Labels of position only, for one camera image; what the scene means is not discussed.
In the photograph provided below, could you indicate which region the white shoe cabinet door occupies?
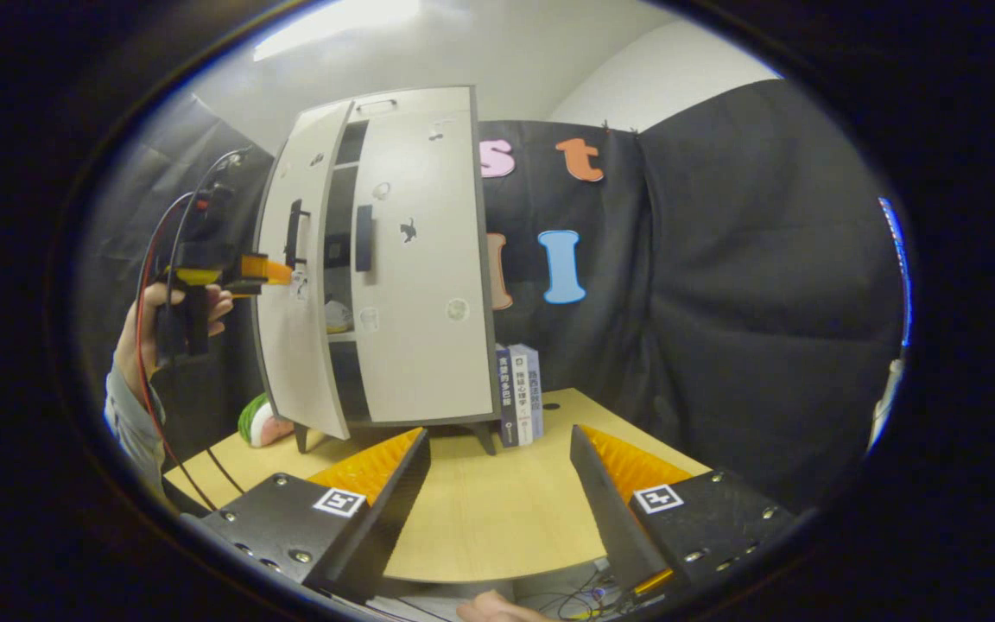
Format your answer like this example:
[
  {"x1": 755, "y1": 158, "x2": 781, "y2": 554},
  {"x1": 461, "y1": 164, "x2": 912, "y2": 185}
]
[
  {"x1": 253, "y1": 99, "x2": 356, "y2": 441},
  {"x1": 349, "y1": 111, "x2": 500, "y2": 426}
]

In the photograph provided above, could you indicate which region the computer monitor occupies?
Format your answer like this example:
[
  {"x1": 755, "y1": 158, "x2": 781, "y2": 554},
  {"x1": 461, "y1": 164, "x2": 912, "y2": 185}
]
[{"x1": 878, "y1": 197, "x2": 915, "y2": 348}]

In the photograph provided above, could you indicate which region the red gripper cable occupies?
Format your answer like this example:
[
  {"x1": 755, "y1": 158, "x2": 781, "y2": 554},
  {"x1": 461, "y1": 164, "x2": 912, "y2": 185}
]
[{"x1": 135, "y1": 192, "x2": 205, "y2": 511}]

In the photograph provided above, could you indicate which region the white shoe cabinet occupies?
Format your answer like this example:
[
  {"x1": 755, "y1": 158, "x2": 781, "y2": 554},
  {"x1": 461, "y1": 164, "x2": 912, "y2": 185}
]
[{"x1": 290, "y1": 85, "x2": 503, "y2": 457}]

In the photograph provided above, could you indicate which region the black door handle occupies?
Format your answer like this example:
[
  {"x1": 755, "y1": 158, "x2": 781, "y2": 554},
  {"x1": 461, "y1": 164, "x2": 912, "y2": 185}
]
[
  {"x1": 284, "y1": 200, "x2": 311, "y2": 270},
  {"x1": 354, "y1": 204, "x2": 375, "y2": 274}
]

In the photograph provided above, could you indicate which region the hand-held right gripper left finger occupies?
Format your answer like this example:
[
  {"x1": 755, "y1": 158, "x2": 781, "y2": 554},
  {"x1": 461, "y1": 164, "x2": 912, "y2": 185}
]
[{"x1": 200, "y1": 426, "x2": 434, "y2": 604}]

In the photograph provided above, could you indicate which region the white cabinet drawer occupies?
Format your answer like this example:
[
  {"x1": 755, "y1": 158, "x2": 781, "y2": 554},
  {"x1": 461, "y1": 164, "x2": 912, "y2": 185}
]
[{"x1": 349, "y1": 85, "x2": 476, "y2": 120}]

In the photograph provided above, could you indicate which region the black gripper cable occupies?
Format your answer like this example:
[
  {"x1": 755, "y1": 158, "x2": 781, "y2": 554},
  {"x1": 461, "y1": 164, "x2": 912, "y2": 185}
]
[{"x1": 165, "y1": 147, "x2": 252, "y2": 286}]

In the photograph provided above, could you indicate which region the grey-blue book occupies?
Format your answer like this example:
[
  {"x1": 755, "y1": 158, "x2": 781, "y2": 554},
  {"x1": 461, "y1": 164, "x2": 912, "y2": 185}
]
[{"x1": 522, "y1": 344, "x2": 545, "y2": 441}]

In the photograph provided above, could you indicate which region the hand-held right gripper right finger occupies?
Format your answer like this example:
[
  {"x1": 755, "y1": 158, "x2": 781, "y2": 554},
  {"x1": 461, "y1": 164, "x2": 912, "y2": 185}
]
[{"x1": 568, "y1": 423, "x2": 809, "y2": 597}]

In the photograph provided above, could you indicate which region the black backdrop cloth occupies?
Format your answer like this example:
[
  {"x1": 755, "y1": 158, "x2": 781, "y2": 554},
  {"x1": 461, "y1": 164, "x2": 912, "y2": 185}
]
[
  {"x1": 476, "y1": 78, "x2": 904, "y2": 511},
  {"x1": 74, "y1": 95, "x2": 278, "y2": 485}
]

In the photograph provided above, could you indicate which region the white object beside monitor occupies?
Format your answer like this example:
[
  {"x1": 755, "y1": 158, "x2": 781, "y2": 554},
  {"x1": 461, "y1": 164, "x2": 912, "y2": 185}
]
[{"x1": 867, "y1": 359, "x2": 906, "y2": 452}]

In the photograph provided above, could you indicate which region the dark blue book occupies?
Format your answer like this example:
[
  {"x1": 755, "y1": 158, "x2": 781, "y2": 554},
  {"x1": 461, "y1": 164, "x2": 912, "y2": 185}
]
[{"x1": 496, "y1": 346, "x2": 514, "y2": 448}]

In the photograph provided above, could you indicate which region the tangle of cables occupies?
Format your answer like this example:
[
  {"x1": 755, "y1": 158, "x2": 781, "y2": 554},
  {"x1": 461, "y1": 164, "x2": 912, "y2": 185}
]
[{"x1": 510, "y1": 557, "x2": 637, "y2": 622}]

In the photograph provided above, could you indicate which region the watermelon slice toy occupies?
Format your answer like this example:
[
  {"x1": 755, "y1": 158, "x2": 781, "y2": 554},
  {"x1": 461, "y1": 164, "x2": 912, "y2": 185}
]
[{"x1": 237, "y1": 393, "x2": 296, "y2": 448}]

